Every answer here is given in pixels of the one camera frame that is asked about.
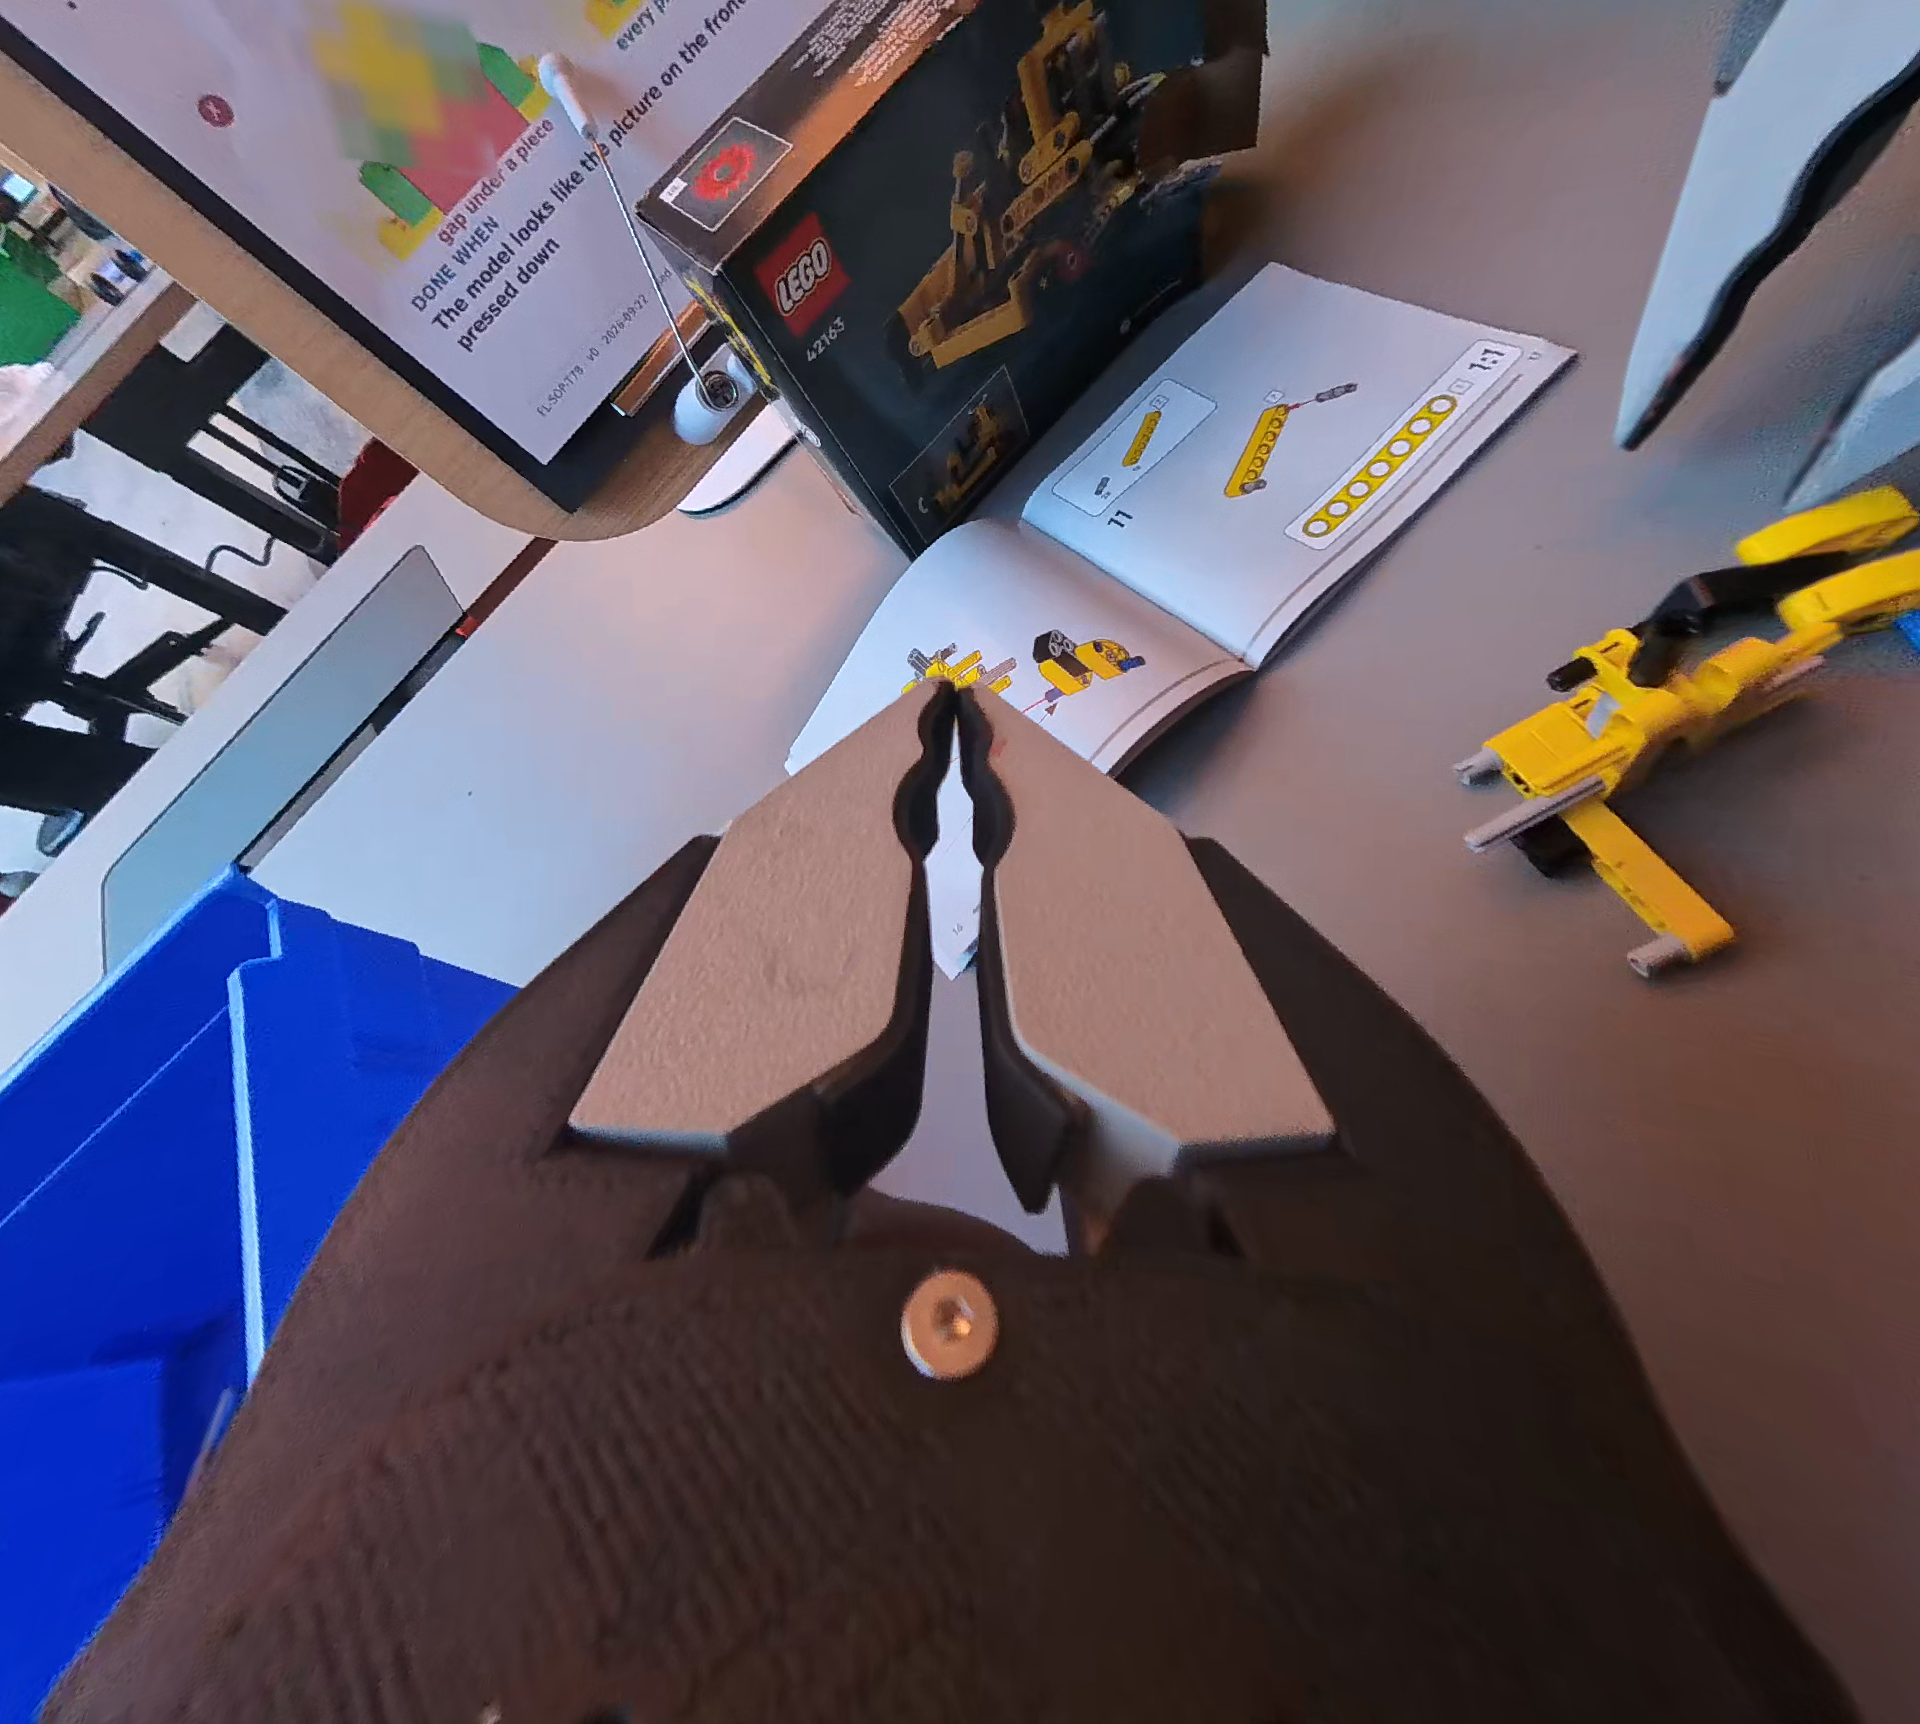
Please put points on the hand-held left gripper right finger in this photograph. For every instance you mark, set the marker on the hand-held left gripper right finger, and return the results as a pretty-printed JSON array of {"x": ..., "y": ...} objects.
[{"x": 1142, "y": 974}]

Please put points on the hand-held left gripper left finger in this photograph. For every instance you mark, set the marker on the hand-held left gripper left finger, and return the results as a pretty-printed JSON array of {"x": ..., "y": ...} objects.
[{"x": 752, "y": 974}]

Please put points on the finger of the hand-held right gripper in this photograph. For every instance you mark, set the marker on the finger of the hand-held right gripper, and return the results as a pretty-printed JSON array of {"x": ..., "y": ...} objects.
[
  {"x": 1725, "y": 193},
  {"x": 1883, "y": 404}
]

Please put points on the yellow lego beam arm assembly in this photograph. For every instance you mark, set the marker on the yellow lego beam arm assembly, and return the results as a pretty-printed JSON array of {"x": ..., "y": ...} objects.
[{"x": 1823, "y": 536}]

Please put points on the yellow lego model body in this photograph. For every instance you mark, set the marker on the yellow lego model body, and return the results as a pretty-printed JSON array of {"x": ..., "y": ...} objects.
[{"x": 1606, "y": 734}]

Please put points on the open lego instruction booklet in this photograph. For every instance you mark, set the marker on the open lego instruction booklet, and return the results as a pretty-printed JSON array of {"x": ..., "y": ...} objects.
[{"x": 1291, "y": 465}]

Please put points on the black lego box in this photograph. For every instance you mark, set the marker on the black lego box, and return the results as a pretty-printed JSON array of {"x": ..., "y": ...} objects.
[{"x": 929, "y": 193}]

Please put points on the white stand base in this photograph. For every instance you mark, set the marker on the white stand base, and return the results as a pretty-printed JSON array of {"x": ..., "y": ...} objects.
[{"x": 742, "y": 476}]

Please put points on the grey monitor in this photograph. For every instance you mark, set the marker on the grey monitor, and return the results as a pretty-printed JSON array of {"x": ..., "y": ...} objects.
[{"x": 270, "y": 734}]

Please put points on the small white device on rod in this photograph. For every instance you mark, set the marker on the small white device on rod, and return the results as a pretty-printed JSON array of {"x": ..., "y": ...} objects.
[{"x": 705, "y": 404}]

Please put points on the blue plastic bin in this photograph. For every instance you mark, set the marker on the blue plastic bin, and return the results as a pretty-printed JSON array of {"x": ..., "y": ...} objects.
[{"x": 122, "y": 1229}]

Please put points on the black office chair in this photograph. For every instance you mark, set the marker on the black office chair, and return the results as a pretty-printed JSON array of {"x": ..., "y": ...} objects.
[{"x": 135, "y": 643}]

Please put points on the wooden board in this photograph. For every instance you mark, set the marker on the wooden board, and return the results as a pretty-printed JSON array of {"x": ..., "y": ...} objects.
[{"x": 226, "y": 284}]

